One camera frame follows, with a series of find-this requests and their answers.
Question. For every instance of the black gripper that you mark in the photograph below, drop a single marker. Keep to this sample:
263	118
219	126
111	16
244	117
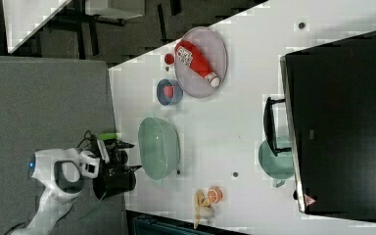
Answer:
115	177

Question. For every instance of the green plastic strainer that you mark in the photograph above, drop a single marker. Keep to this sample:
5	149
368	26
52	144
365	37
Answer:
159	147

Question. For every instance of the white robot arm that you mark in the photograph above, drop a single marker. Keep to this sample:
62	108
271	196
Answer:
63	173

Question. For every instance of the green marker object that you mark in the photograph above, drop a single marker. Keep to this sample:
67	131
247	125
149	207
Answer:
107	136

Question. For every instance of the blue small bowl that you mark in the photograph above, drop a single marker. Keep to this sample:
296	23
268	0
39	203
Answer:
178	92

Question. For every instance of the red strawberry in bowl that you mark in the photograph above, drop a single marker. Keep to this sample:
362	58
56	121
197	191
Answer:
168	91

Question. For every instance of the toy banana peel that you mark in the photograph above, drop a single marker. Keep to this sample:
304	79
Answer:
202	206

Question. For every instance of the orange slice toy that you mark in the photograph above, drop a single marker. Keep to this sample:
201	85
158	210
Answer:
215	194

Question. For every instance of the small red strawberry toy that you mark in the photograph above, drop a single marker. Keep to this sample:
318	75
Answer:
169	59

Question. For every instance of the red plush ketchup bottle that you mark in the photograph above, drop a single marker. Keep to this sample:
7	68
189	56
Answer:
192	57

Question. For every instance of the grey round plate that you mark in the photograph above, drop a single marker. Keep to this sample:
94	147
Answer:
213	48

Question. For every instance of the teal green mug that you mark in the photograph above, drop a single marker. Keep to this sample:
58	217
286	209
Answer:
279	167

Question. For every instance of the black toaster oven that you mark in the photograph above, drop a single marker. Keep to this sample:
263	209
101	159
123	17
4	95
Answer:
330	99

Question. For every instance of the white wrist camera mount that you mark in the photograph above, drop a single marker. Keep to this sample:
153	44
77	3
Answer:
90	162

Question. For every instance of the black oven door handle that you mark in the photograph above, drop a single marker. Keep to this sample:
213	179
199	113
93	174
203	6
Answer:
269	127

